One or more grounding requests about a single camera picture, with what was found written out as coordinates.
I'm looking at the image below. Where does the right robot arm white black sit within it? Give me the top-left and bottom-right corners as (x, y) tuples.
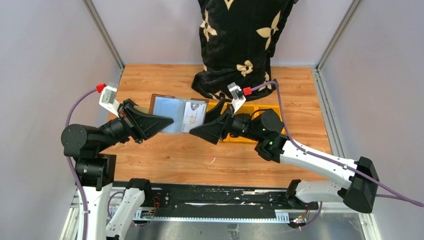
(189, 100), (379, 214)

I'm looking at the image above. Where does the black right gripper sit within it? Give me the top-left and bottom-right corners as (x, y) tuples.
(189, 99), (263, 145)

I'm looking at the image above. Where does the aluminium frame rail left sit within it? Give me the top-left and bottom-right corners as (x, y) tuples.
(82, 0), (125, 72)

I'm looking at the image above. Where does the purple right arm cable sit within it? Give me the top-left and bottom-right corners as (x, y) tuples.
(243, 78), (424, 208)

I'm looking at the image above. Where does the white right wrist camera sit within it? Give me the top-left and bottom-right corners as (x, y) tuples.
(227, 82), (246, 114)

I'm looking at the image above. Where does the brown leather card holder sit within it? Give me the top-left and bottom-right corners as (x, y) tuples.
(149, 93), (209, 134)

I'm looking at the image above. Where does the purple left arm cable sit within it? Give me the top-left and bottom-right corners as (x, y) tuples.
(65, 83), (107, 240)

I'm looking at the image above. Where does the aluminium frame rail right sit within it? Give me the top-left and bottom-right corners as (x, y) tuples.
(311, 0), (362, 157)

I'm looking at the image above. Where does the white VIP card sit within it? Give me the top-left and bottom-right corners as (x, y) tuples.
(182, 100), (208, 133)

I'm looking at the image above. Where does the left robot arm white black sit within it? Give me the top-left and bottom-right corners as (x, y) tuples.
(61, 99), (174, 240)

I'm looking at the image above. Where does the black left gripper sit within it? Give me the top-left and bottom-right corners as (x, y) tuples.
(97, 97), (174, 152)

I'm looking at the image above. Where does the yellow bin right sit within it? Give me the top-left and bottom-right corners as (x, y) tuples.
(253, 104), (281, 116)

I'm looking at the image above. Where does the yellow bin middle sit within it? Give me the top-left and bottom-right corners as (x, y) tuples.
(228, 103), (258, 144)

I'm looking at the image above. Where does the aluminium frame rail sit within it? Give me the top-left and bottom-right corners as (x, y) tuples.
(82, 0), (125, 72)
(311, 0), (362, 157)

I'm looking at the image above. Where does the yellow bin left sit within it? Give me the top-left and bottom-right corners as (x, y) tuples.
(206, 102), (231, 114)

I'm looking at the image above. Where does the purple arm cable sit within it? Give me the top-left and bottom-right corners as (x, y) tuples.
(65, 83), (107, 240)
(243, 78), (424, 208)

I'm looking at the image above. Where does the black floral blanket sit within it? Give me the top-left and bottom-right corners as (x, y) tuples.
(191, 0), (297, 102)

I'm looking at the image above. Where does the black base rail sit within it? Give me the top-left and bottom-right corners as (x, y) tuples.
(109, 181), (319, 220)

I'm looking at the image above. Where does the yellow bin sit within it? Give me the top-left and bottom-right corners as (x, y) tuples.
(206, 102), (231, 114)
(228, 103), (258, 144)
(253, 104), (281, 116)

